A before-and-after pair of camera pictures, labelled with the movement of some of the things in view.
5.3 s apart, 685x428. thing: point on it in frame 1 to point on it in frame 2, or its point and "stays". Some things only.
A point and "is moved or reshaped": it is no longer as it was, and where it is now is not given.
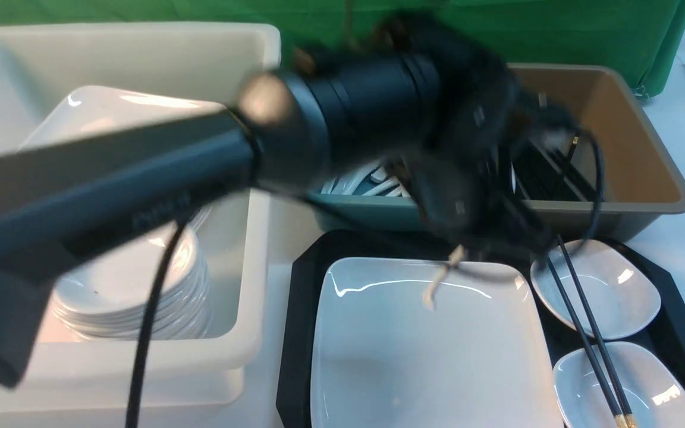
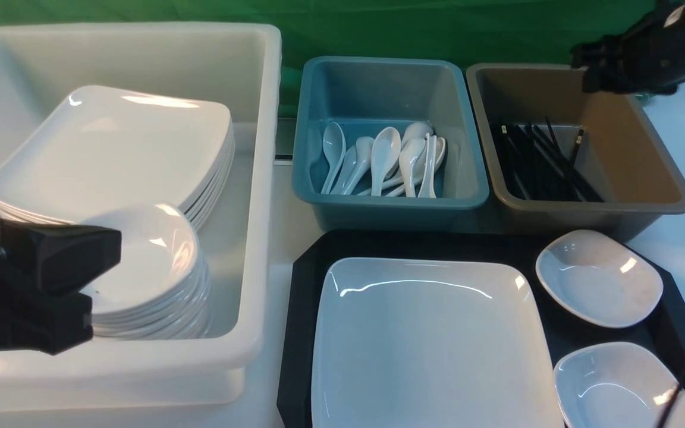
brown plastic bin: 617,163 stays
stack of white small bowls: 110,299 stays
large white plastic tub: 7,74 stays
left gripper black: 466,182 to 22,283
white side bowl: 623,299 is moved or reshaped
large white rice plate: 380,359 stays
